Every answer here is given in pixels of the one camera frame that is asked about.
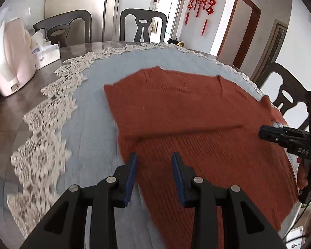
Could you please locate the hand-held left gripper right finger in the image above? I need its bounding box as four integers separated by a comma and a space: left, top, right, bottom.
171, 152, 287, 249

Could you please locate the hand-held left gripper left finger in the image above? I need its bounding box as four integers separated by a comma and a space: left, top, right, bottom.
20, 152, 138, 249

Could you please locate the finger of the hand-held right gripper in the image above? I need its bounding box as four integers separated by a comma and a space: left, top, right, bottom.
259, 134, 301, 149
259, 126, 309, 137

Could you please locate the orange knitted sweater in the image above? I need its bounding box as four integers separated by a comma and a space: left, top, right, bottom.
104, 66, 300, 249

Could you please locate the person's right hand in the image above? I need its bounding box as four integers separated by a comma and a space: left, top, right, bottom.
297, 158, 311, 190

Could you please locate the dark wooden chair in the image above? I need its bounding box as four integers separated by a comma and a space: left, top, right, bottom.
255, 62, 311, 133
32, 10, 92, 48
119, 8, 168, 43

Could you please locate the blue tablecloth with lace trim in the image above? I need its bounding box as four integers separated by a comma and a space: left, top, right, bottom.
6, 42, 301, 249

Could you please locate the brown framed glass door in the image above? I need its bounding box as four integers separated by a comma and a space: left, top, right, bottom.
251, 19, 288, 83

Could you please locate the brown wooden door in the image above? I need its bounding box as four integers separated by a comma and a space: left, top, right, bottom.
218, 0, 262, 69

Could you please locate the white tissue box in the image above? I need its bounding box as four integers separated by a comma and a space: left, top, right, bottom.
31, 30, 61, 70

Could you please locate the white electric kettle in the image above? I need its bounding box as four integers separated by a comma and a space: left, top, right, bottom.
0, 18, 37, 98

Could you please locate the red Chinese knot string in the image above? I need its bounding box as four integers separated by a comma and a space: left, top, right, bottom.
186, 0, 199, 26
201, 0, 221, 36

